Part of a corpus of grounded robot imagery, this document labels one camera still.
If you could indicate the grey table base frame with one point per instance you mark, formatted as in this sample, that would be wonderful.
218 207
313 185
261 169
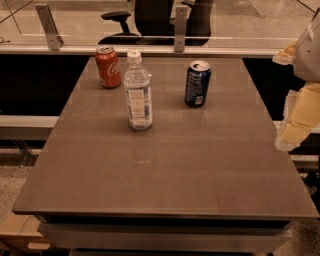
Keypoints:
167 235

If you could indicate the blue soda can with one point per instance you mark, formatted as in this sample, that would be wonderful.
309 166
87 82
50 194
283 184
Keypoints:
197 83

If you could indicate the middle metal glass bracket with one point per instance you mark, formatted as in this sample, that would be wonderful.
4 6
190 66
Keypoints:
180 28

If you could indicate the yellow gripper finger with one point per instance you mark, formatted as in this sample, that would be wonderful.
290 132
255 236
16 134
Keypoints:
286 55
300 115

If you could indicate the cardboard box on floor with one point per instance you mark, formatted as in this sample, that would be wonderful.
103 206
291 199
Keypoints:
19 234

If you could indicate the black office chair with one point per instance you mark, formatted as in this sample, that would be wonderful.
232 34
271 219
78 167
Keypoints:
155 25

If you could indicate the red Coca-Cola can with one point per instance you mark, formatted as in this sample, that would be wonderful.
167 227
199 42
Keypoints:
107 63

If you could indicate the metal glass bracket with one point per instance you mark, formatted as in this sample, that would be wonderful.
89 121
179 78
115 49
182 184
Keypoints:
180 28
54 40

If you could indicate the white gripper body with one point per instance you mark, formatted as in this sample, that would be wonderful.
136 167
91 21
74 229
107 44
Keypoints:
308 55

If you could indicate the left metal glass bracket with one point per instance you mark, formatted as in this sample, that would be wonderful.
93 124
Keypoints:
54 40

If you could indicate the clear plastic water bottle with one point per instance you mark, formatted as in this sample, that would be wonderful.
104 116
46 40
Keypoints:
137 85

